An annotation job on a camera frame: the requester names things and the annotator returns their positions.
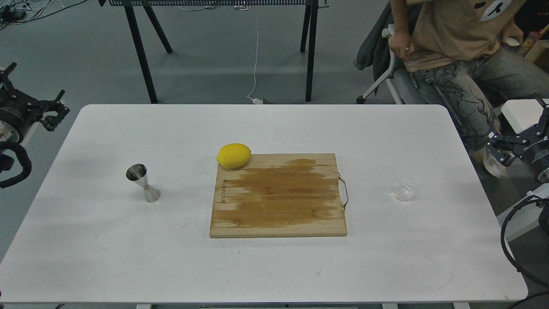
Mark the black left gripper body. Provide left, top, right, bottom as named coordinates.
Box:
left=0, top=88, right=45, bottom=144

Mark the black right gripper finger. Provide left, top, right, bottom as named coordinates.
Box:
left=487, top=132, right=522, bottom=167
left=532, top=97, right=549, bottom=133

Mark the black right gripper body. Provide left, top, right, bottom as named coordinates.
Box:
left=513, top=129, right=549, bottom=183

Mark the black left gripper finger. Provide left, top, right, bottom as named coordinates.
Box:
left=39, top=89, right=70, bottom=132
left=0, top=62, right=18, bottom=97

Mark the steel double jigger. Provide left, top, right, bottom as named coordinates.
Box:
left=125, top=164, right=161, bottom=203

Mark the clear glass measuring cup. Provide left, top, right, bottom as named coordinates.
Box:
left=393, top=175, right=420, bottom=202

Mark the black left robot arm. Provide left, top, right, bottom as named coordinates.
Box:
left=0, top=62, right=70, bottom=188

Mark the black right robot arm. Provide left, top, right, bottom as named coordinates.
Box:
left=488, top=94, right=549, bottom=288

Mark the white side table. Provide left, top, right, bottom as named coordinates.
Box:
left=497, top=99, right=548, bottom=241

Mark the seated person in tan shirt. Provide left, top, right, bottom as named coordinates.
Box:
left=389, top=0, right=549, bottom=153

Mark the white office chair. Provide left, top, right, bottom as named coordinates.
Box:
left=356, top=51, right=427, bottom=104

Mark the dark grey jacket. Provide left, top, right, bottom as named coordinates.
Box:
left=353, top=2, right=423, bottom=80

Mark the yellow lemon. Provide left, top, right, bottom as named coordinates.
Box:
left=216, top=143, right=251, bottom=170

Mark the wooden cutting board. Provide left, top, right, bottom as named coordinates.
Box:
left=209, top=153, right=347, bottom=238

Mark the floor cables and power strip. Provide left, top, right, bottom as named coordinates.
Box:
left=0, top=0, right=88, bottom=30

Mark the white hanging cable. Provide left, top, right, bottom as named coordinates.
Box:
left=247, top=8, right=263, bottom=105

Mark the black metal frame table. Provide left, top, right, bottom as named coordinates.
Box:
left=98, top=0, right=325, bottom=104

